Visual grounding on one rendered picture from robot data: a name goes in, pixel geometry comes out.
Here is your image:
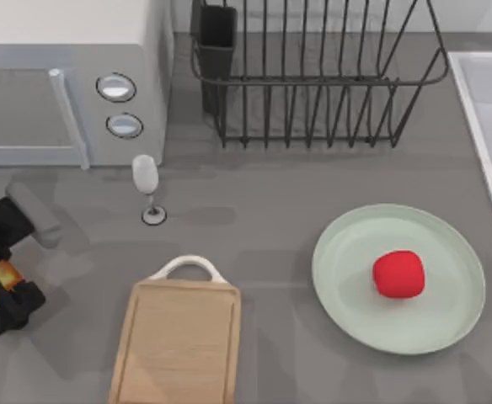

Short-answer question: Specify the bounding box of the orange yellow bread slice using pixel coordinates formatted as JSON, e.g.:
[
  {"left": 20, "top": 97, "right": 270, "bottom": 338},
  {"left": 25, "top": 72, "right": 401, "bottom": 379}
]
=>
[{"left": 0, "top": 259, "right": 24, "bottom": 320}]

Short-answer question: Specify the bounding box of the pale grey rounded box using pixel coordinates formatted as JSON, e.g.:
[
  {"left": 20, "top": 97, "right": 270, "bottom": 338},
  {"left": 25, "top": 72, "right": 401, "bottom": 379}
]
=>
[{"left": 4, "top": 181, "right": 63, "bottom": 250}]

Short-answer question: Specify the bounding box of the grey microwave door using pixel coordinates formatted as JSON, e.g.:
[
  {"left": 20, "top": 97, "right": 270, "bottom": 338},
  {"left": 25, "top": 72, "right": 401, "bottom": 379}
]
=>
[{"left": 0, "top": 68, "right": 88, "bottom": 168}]

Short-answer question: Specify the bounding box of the wooden cutting board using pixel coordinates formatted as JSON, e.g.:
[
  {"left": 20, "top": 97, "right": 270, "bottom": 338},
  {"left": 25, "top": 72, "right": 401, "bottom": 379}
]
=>
[{"left": 107, "top": 253, "right": 243, "bottom": 404}]

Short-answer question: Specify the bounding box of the clear wine glass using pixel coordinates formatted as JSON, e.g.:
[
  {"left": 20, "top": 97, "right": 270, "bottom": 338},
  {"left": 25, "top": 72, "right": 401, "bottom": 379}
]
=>
[{"left": 131, "top": 153, "right": 168, "bottom": 226}]

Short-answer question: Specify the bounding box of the small round microwave knob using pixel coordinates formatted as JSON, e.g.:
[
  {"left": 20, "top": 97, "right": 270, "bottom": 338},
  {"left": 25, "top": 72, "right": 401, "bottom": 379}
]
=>
[{"left": 104, "top": 112, "right": 145, "bottom": 140}]

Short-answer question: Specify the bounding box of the large round microwave knob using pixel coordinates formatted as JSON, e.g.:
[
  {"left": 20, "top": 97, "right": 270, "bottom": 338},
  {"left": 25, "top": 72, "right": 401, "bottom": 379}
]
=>
[{"left": 95, "top": 72, "right": 138, "bottom": 104}]

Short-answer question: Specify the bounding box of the pale microwave oven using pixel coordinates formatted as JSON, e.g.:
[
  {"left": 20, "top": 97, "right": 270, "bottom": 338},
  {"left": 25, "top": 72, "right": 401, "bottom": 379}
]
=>
[{"left": 0, "top": 0, "right": 176, "bottom": 172}]

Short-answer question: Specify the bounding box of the dark cutlery holder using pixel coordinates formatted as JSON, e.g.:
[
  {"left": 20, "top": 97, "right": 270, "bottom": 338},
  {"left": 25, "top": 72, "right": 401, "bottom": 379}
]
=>
[{"left": 189, "top": 0, "right": 239, "bottom": 115}]

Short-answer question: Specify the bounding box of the pale green plate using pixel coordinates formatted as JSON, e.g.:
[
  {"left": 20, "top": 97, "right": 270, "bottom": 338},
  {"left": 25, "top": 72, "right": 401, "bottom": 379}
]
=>
[{"left": 311, "top": 203, "right": 487, "bottom": 357}]

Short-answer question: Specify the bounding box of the red apple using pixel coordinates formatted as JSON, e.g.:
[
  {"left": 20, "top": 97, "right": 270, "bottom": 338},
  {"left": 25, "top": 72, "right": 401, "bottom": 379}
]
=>
[{"left": 372, "top": 249, "right": 426, "bottom": 300}]

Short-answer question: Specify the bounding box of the pale microwave door handle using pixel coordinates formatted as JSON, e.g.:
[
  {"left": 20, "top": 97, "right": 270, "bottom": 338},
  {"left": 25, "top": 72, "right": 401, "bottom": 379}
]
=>
[{"left": 47, "top": 68, "right": 92, "bottom": 171}]

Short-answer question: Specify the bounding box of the dark wire dish rack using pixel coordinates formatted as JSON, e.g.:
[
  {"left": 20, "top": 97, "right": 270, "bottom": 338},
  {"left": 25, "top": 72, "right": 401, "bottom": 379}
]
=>
[{"left": 189, "top": 0, "right": 450, "bottom": 150}]

